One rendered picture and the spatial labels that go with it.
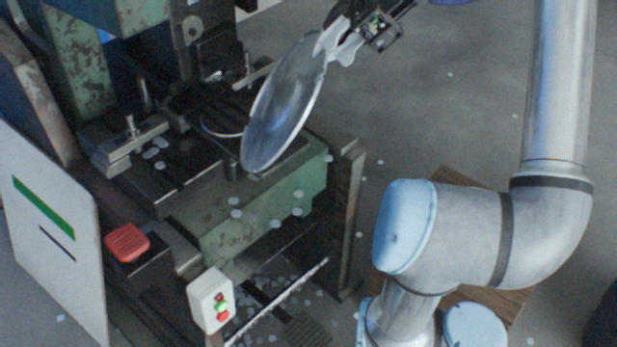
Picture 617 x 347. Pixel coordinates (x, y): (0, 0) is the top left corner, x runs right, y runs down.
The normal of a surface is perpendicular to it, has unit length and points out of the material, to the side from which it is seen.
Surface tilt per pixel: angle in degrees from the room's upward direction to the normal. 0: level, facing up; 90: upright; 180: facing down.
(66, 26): 90
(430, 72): 0
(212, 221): 0
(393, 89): 0
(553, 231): 37
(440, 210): 14
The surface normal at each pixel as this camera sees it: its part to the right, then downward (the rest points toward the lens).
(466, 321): 0.15, -0.66
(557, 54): -0.47, -0.22
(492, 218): -0.02, -0.45
